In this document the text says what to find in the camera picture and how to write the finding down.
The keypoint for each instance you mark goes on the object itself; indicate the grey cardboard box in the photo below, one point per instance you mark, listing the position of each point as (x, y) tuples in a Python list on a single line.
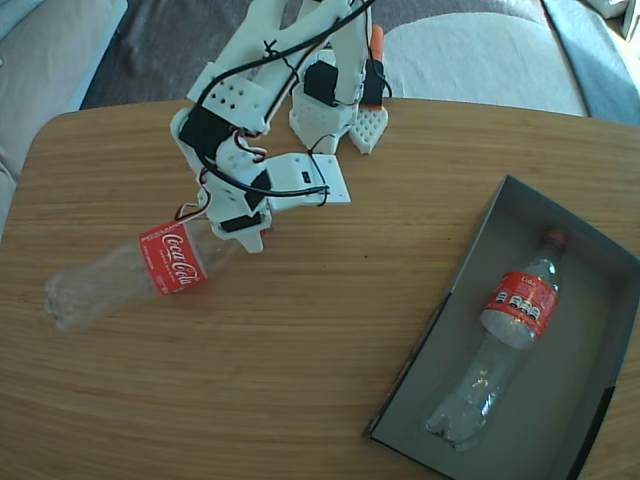
[(590, 310)]

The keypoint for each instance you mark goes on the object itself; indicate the blue grey blanket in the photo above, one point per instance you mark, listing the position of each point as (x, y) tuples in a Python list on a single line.
[(600, 60)]

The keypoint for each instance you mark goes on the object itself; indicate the clear bottle red printed label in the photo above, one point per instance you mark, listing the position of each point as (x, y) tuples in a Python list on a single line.
[(525, 300)]

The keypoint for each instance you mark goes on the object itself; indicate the white cushioned seat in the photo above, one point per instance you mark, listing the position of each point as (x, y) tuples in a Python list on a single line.
[(475, 65)]

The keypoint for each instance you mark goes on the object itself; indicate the flat white camera plate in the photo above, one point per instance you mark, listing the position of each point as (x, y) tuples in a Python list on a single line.
[(330, 180)]

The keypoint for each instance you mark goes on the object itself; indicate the orange black clamp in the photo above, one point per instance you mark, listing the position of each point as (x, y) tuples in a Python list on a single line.
[(376, 82)]

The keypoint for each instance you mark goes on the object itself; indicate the light grey sofa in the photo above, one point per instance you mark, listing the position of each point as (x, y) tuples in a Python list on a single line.
[(50, 75)]

